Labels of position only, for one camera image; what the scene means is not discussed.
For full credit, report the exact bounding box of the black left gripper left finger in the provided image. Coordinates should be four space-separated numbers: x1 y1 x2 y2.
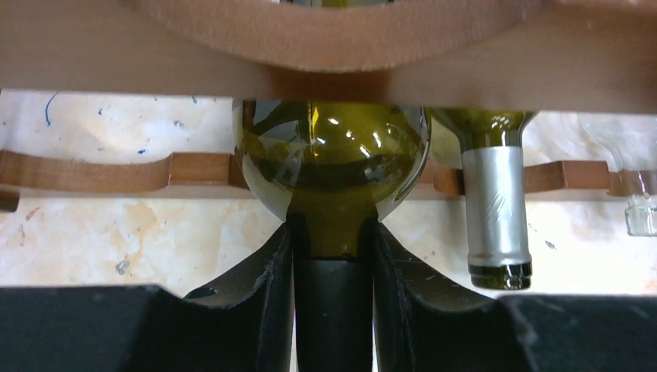
1 227 293 371

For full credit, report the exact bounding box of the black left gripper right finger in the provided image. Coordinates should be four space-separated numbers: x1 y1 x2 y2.
374 226 656 371

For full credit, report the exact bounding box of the dark wine bottle front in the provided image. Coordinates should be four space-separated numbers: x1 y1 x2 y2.
232 99 431 371

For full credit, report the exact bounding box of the green wine bottle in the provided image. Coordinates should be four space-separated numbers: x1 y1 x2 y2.
431 108 536 291

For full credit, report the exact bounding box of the clear glass bottle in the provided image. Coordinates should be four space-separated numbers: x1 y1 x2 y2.
578 113 656 236

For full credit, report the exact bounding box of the wooden wine rack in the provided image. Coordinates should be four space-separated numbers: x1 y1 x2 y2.
0 0 657 212

